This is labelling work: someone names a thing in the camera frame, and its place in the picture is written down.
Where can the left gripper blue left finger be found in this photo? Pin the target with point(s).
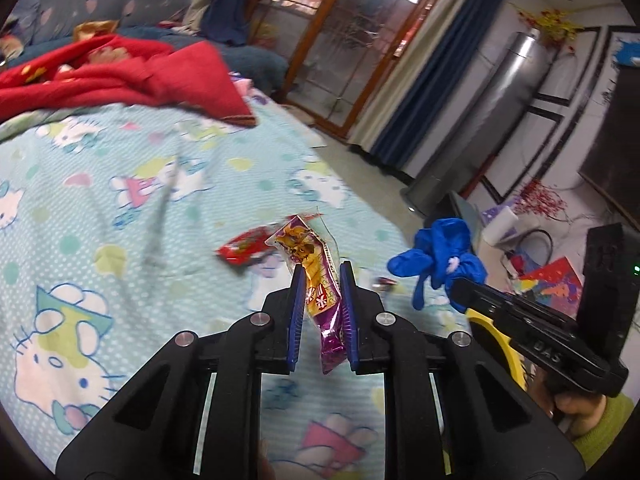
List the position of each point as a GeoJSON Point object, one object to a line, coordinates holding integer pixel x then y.
{"type": "Point", "coordinates": [296, 302]}

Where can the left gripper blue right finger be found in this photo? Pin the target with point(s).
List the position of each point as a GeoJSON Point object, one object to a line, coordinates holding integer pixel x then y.
{"type": "Point", "coordinates": [348, 287]}

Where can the yellow purple snack bag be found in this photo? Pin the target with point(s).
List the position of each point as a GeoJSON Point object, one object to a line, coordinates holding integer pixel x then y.
{"type": "Point", "coordinates": [301, 242]}

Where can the red snack wrapper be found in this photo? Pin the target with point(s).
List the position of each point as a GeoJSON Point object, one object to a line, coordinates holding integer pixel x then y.
{"type": "Point", "coordinates": [246, 248]}

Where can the blue rubber glove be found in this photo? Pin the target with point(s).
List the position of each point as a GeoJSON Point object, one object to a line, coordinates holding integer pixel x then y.
{"type": "Point", "coordinates": [440, 254]}

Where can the green right sleeve forearm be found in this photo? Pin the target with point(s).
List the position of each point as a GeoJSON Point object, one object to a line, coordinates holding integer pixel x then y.
{"type": "Point", "coordinates": [592, 445]}

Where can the right hand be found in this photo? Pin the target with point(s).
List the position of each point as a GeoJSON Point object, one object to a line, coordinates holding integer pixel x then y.
{"type": "Point", "coordinates": [584, 410]}

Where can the colourful picture book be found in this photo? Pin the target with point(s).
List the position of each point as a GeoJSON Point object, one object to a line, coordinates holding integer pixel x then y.
{"type": "Point", "coordinates": [555, 285]}

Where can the silver tower air conditioner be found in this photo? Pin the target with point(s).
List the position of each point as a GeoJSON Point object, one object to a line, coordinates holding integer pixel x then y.
{"type": "Point", "coordinates": [492, 112]}

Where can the white paper roll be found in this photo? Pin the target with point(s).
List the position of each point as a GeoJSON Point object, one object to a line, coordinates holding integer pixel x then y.
{"type": "Point", "coordinates": [502, 223]}

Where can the black television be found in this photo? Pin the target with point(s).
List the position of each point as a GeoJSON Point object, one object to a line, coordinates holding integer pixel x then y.
{"type": "Point", "coordinates": [611, 166]}

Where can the hello kitty blue quilt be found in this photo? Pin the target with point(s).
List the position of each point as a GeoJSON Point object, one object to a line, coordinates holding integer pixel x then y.
{"type": "Point", "coordinates": [110, 223]}

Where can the blue right curtain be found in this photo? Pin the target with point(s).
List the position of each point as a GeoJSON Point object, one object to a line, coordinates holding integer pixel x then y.
{"type": "Point", "coordinates": [429, 94]}

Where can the blue curtain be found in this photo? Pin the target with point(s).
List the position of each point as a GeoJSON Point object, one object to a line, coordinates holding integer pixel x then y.
{"type": "Point", "coordinates": [224, 22]}
{"type": "Point", "coordinates": [429, 94]}

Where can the wooden glass sliding door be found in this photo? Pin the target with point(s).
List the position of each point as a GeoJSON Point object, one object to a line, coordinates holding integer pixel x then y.
{"type": "Point", "coordinates": [338, 51]}

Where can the blue left curtain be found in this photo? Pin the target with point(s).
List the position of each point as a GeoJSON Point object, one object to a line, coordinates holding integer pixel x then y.
{"type": "Point", "coordinates": [224, 22]}

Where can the red blanket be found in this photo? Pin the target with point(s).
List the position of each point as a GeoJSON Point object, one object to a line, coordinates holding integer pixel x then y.
{"type": "Point", "coordinates": [116, 69]}

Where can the grey blue sofa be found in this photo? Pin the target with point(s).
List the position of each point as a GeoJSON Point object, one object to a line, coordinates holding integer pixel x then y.
{"type": "Point", "coordinates": [45, 25]}

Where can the yellow flower decoration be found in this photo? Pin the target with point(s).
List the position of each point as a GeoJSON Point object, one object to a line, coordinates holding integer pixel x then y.
{"type": "Point", "coordinates": [555, 30]}

